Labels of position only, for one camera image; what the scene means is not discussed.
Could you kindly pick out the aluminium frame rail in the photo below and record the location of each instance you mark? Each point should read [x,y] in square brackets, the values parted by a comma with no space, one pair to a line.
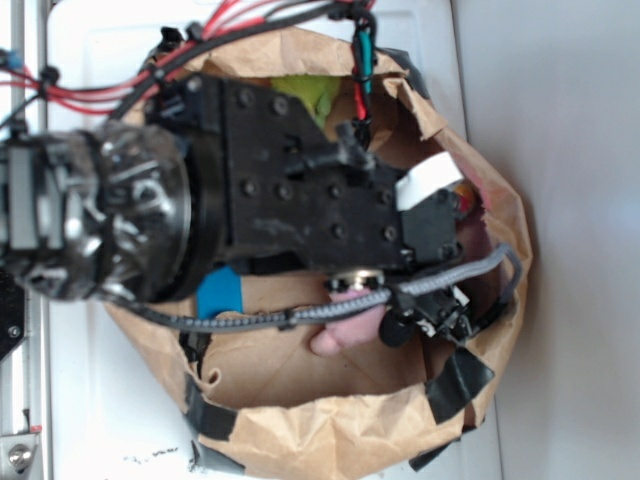
[25,373]

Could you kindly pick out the pink plush toy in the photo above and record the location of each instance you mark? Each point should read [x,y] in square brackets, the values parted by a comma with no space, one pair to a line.
[351,332]

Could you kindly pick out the brown paper bag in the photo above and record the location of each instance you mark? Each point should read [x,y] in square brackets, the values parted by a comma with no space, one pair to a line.
[261,400]

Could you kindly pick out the metal corner bracket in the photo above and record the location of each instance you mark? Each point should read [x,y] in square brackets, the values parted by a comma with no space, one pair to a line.
[18,455]

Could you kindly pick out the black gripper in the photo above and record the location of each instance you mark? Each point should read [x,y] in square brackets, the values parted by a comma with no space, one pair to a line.
[272,194]

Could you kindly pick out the blue tape patch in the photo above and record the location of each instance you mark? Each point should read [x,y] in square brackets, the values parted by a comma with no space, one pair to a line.
[220,291]

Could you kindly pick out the green plush toy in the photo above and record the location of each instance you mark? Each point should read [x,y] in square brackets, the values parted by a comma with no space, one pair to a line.
[316,92]

